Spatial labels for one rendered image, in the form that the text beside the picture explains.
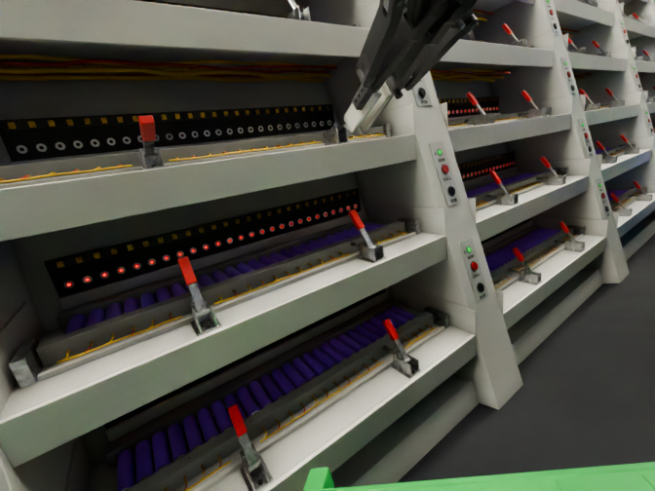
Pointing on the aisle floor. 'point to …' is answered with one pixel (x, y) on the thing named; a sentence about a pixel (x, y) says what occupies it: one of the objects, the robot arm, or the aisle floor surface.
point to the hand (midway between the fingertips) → (366, 106)
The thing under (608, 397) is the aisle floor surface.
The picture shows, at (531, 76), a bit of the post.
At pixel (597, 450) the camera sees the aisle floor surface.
